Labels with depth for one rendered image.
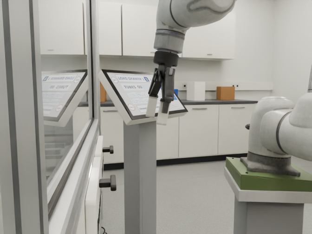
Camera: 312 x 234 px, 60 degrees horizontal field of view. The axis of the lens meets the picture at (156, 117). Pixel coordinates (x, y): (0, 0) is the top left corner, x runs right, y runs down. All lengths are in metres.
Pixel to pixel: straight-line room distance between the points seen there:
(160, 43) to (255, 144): 0.52
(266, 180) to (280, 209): 0.14
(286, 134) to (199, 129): 3.01
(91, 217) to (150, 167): 1.12
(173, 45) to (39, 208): 0.68
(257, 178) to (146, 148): 0.72
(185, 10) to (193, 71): 3.92
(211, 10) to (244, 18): 4.52
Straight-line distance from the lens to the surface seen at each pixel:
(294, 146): 0.96
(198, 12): 0.68
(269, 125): 1.02
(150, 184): 1.61
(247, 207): 1.07
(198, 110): 3.88
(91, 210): 0.48
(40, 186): 0.19
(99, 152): 0.78
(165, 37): 0.82
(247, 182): 1.00
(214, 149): 4.08
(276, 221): 1.12
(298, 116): 0.95
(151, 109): 0.91
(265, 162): 1.07
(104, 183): 0.60
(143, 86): 1.50
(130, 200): 1.62
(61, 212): 0.30
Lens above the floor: 1.11
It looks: 6 degrees down
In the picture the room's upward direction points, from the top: straight up
